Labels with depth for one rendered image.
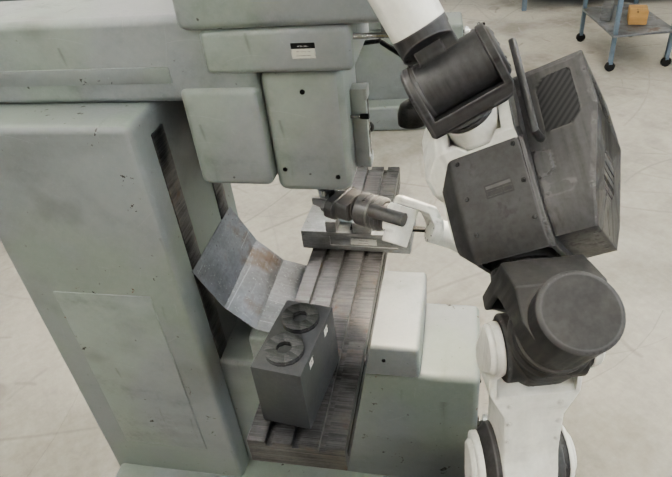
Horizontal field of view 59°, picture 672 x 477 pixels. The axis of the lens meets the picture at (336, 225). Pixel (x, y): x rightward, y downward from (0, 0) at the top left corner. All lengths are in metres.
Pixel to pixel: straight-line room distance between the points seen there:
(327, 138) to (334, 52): 0.22
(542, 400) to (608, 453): 1.51
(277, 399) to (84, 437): 1.61
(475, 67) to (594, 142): 0.21
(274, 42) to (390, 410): 1.16
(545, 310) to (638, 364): 2.14
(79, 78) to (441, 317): 1.24
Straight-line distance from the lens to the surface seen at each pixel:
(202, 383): 1.93
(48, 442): 2.97
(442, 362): 1.84
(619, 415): 2.75
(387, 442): 2.08
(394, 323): 1.78
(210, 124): 1.45
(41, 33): 1.57
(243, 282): 1.84
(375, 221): 1.50
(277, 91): 1.38
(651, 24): 5.91
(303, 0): 1.27
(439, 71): 0.94
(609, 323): 0.85
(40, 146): 1.57
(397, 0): 0.93
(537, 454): 1.23
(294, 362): 1.34
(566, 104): 1.03
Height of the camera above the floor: 2.10
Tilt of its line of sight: 35 degrees down
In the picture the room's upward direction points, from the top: 7 degrees counter-clockwise
